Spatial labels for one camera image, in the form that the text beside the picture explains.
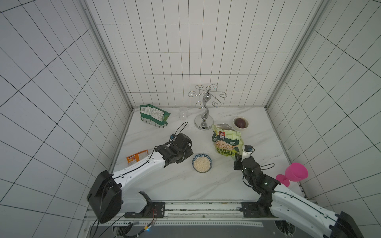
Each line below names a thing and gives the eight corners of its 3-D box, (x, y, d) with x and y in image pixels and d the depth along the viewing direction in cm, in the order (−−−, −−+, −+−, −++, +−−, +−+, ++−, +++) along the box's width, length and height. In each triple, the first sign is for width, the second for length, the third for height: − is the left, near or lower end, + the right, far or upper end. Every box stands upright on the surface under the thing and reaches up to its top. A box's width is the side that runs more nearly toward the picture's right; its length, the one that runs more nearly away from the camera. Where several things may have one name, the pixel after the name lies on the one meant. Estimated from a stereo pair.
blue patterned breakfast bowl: (192, 174, 86) (192, 171, 82) (192, 157, 93) (192, 153, 89) (212, 174, 86) (213, 171, 82) (210, 157, 93) (211, 153, 89)
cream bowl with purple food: (233, 132, 106) (235, 127, 101) (230, 121, 112) (232, 116, 108) (248, 132, 106) (250, 127, 101) (244, 121, 112) (247, 116, 108)
